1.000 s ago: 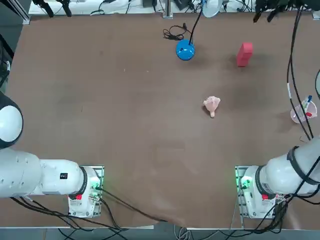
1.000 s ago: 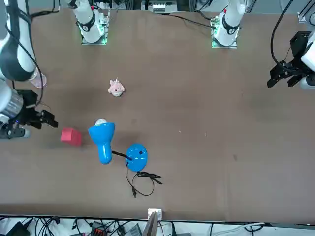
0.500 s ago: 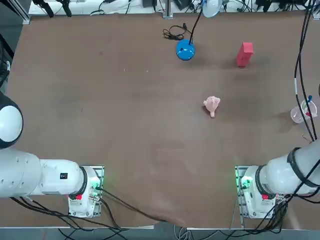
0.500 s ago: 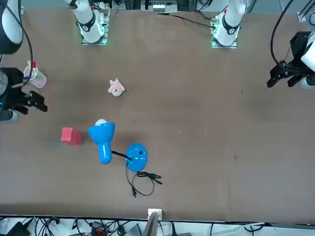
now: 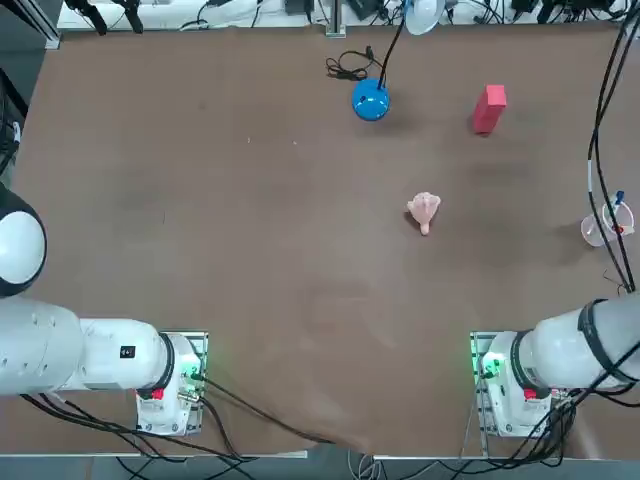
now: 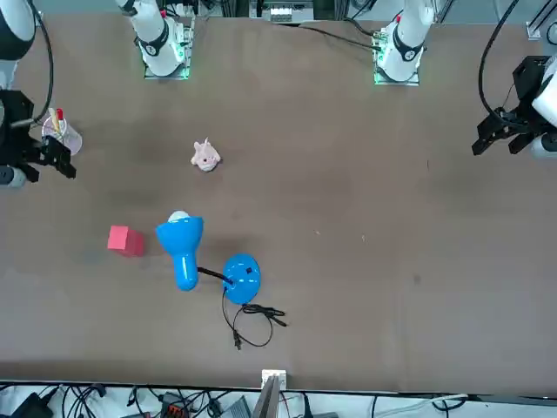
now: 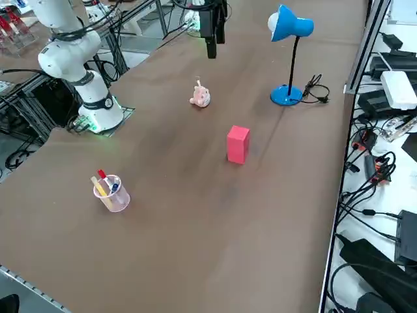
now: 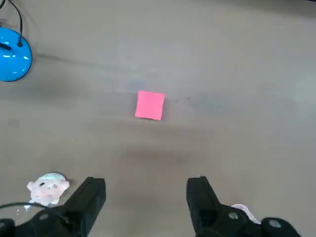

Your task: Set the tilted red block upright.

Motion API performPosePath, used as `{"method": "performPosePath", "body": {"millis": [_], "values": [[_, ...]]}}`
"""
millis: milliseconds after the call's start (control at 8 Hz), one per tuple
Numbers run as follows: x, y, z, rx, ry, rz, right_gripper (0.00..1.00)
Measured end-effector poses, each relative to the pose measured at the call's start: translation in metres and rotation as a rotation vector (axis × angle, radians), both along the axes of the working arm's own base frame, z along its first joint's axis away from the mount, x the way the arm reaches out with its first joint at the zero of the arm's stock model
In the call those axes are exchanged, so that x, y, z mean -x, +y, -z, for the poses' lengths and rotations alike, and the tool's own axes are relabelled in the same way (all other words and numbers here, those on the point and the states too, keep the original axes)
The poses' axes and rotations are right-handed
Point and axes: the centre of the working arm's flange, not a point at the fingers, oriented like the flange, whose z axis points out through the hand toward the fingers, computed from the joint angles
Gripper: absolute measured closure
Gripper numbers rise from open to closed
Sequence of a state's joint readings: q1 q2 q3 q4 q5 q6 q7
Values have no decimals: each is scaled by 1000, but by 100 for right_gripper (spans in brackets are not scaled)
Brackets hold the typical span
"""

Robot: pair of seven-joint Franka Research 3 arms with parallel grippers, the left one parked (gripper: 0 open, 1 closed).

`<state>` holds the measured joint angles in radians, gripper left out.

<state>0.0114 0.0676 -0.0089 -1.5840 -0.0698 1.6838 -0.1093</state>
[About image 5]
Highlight red rectangular block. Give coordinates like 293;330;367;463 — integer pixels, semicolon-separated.
471;83;508;135

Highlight pink plush pig toy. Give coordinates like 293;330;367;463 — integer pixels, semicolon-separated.
406;191;443;237

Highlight blue desk lamp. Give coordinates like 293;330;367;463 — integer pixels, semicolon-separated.
350;0;445;123

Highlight clear pink pen cup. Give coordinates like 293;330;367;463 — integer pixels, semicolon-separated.
579;199;635;249

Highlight black tripod leg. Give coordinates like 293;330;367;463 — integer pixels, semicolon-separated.
63;0;109;37
110;0;145;34

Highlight black lamp power cable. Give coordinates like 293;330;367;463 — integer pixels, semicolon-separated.
325;45;384;81

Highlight thick black base cable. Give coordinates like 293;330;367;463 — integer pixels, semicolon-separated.
192;374;337;446

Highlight aluminium camera post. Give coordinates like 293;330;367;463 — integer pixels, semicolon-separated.
324;0;348;38

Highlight black left arm cable bundle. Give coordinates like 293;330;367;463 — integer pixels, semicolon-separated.
19;392;261;462

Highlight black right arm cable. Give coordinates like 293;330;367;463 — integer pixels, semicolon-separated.
586;14;640;294

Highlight black right base cable bundle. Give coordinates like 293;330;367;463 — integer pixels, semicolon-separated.
459;387;640;474

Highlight aluminium frame profile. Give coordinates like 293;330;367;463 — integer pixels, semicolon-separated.
19;0;62;50

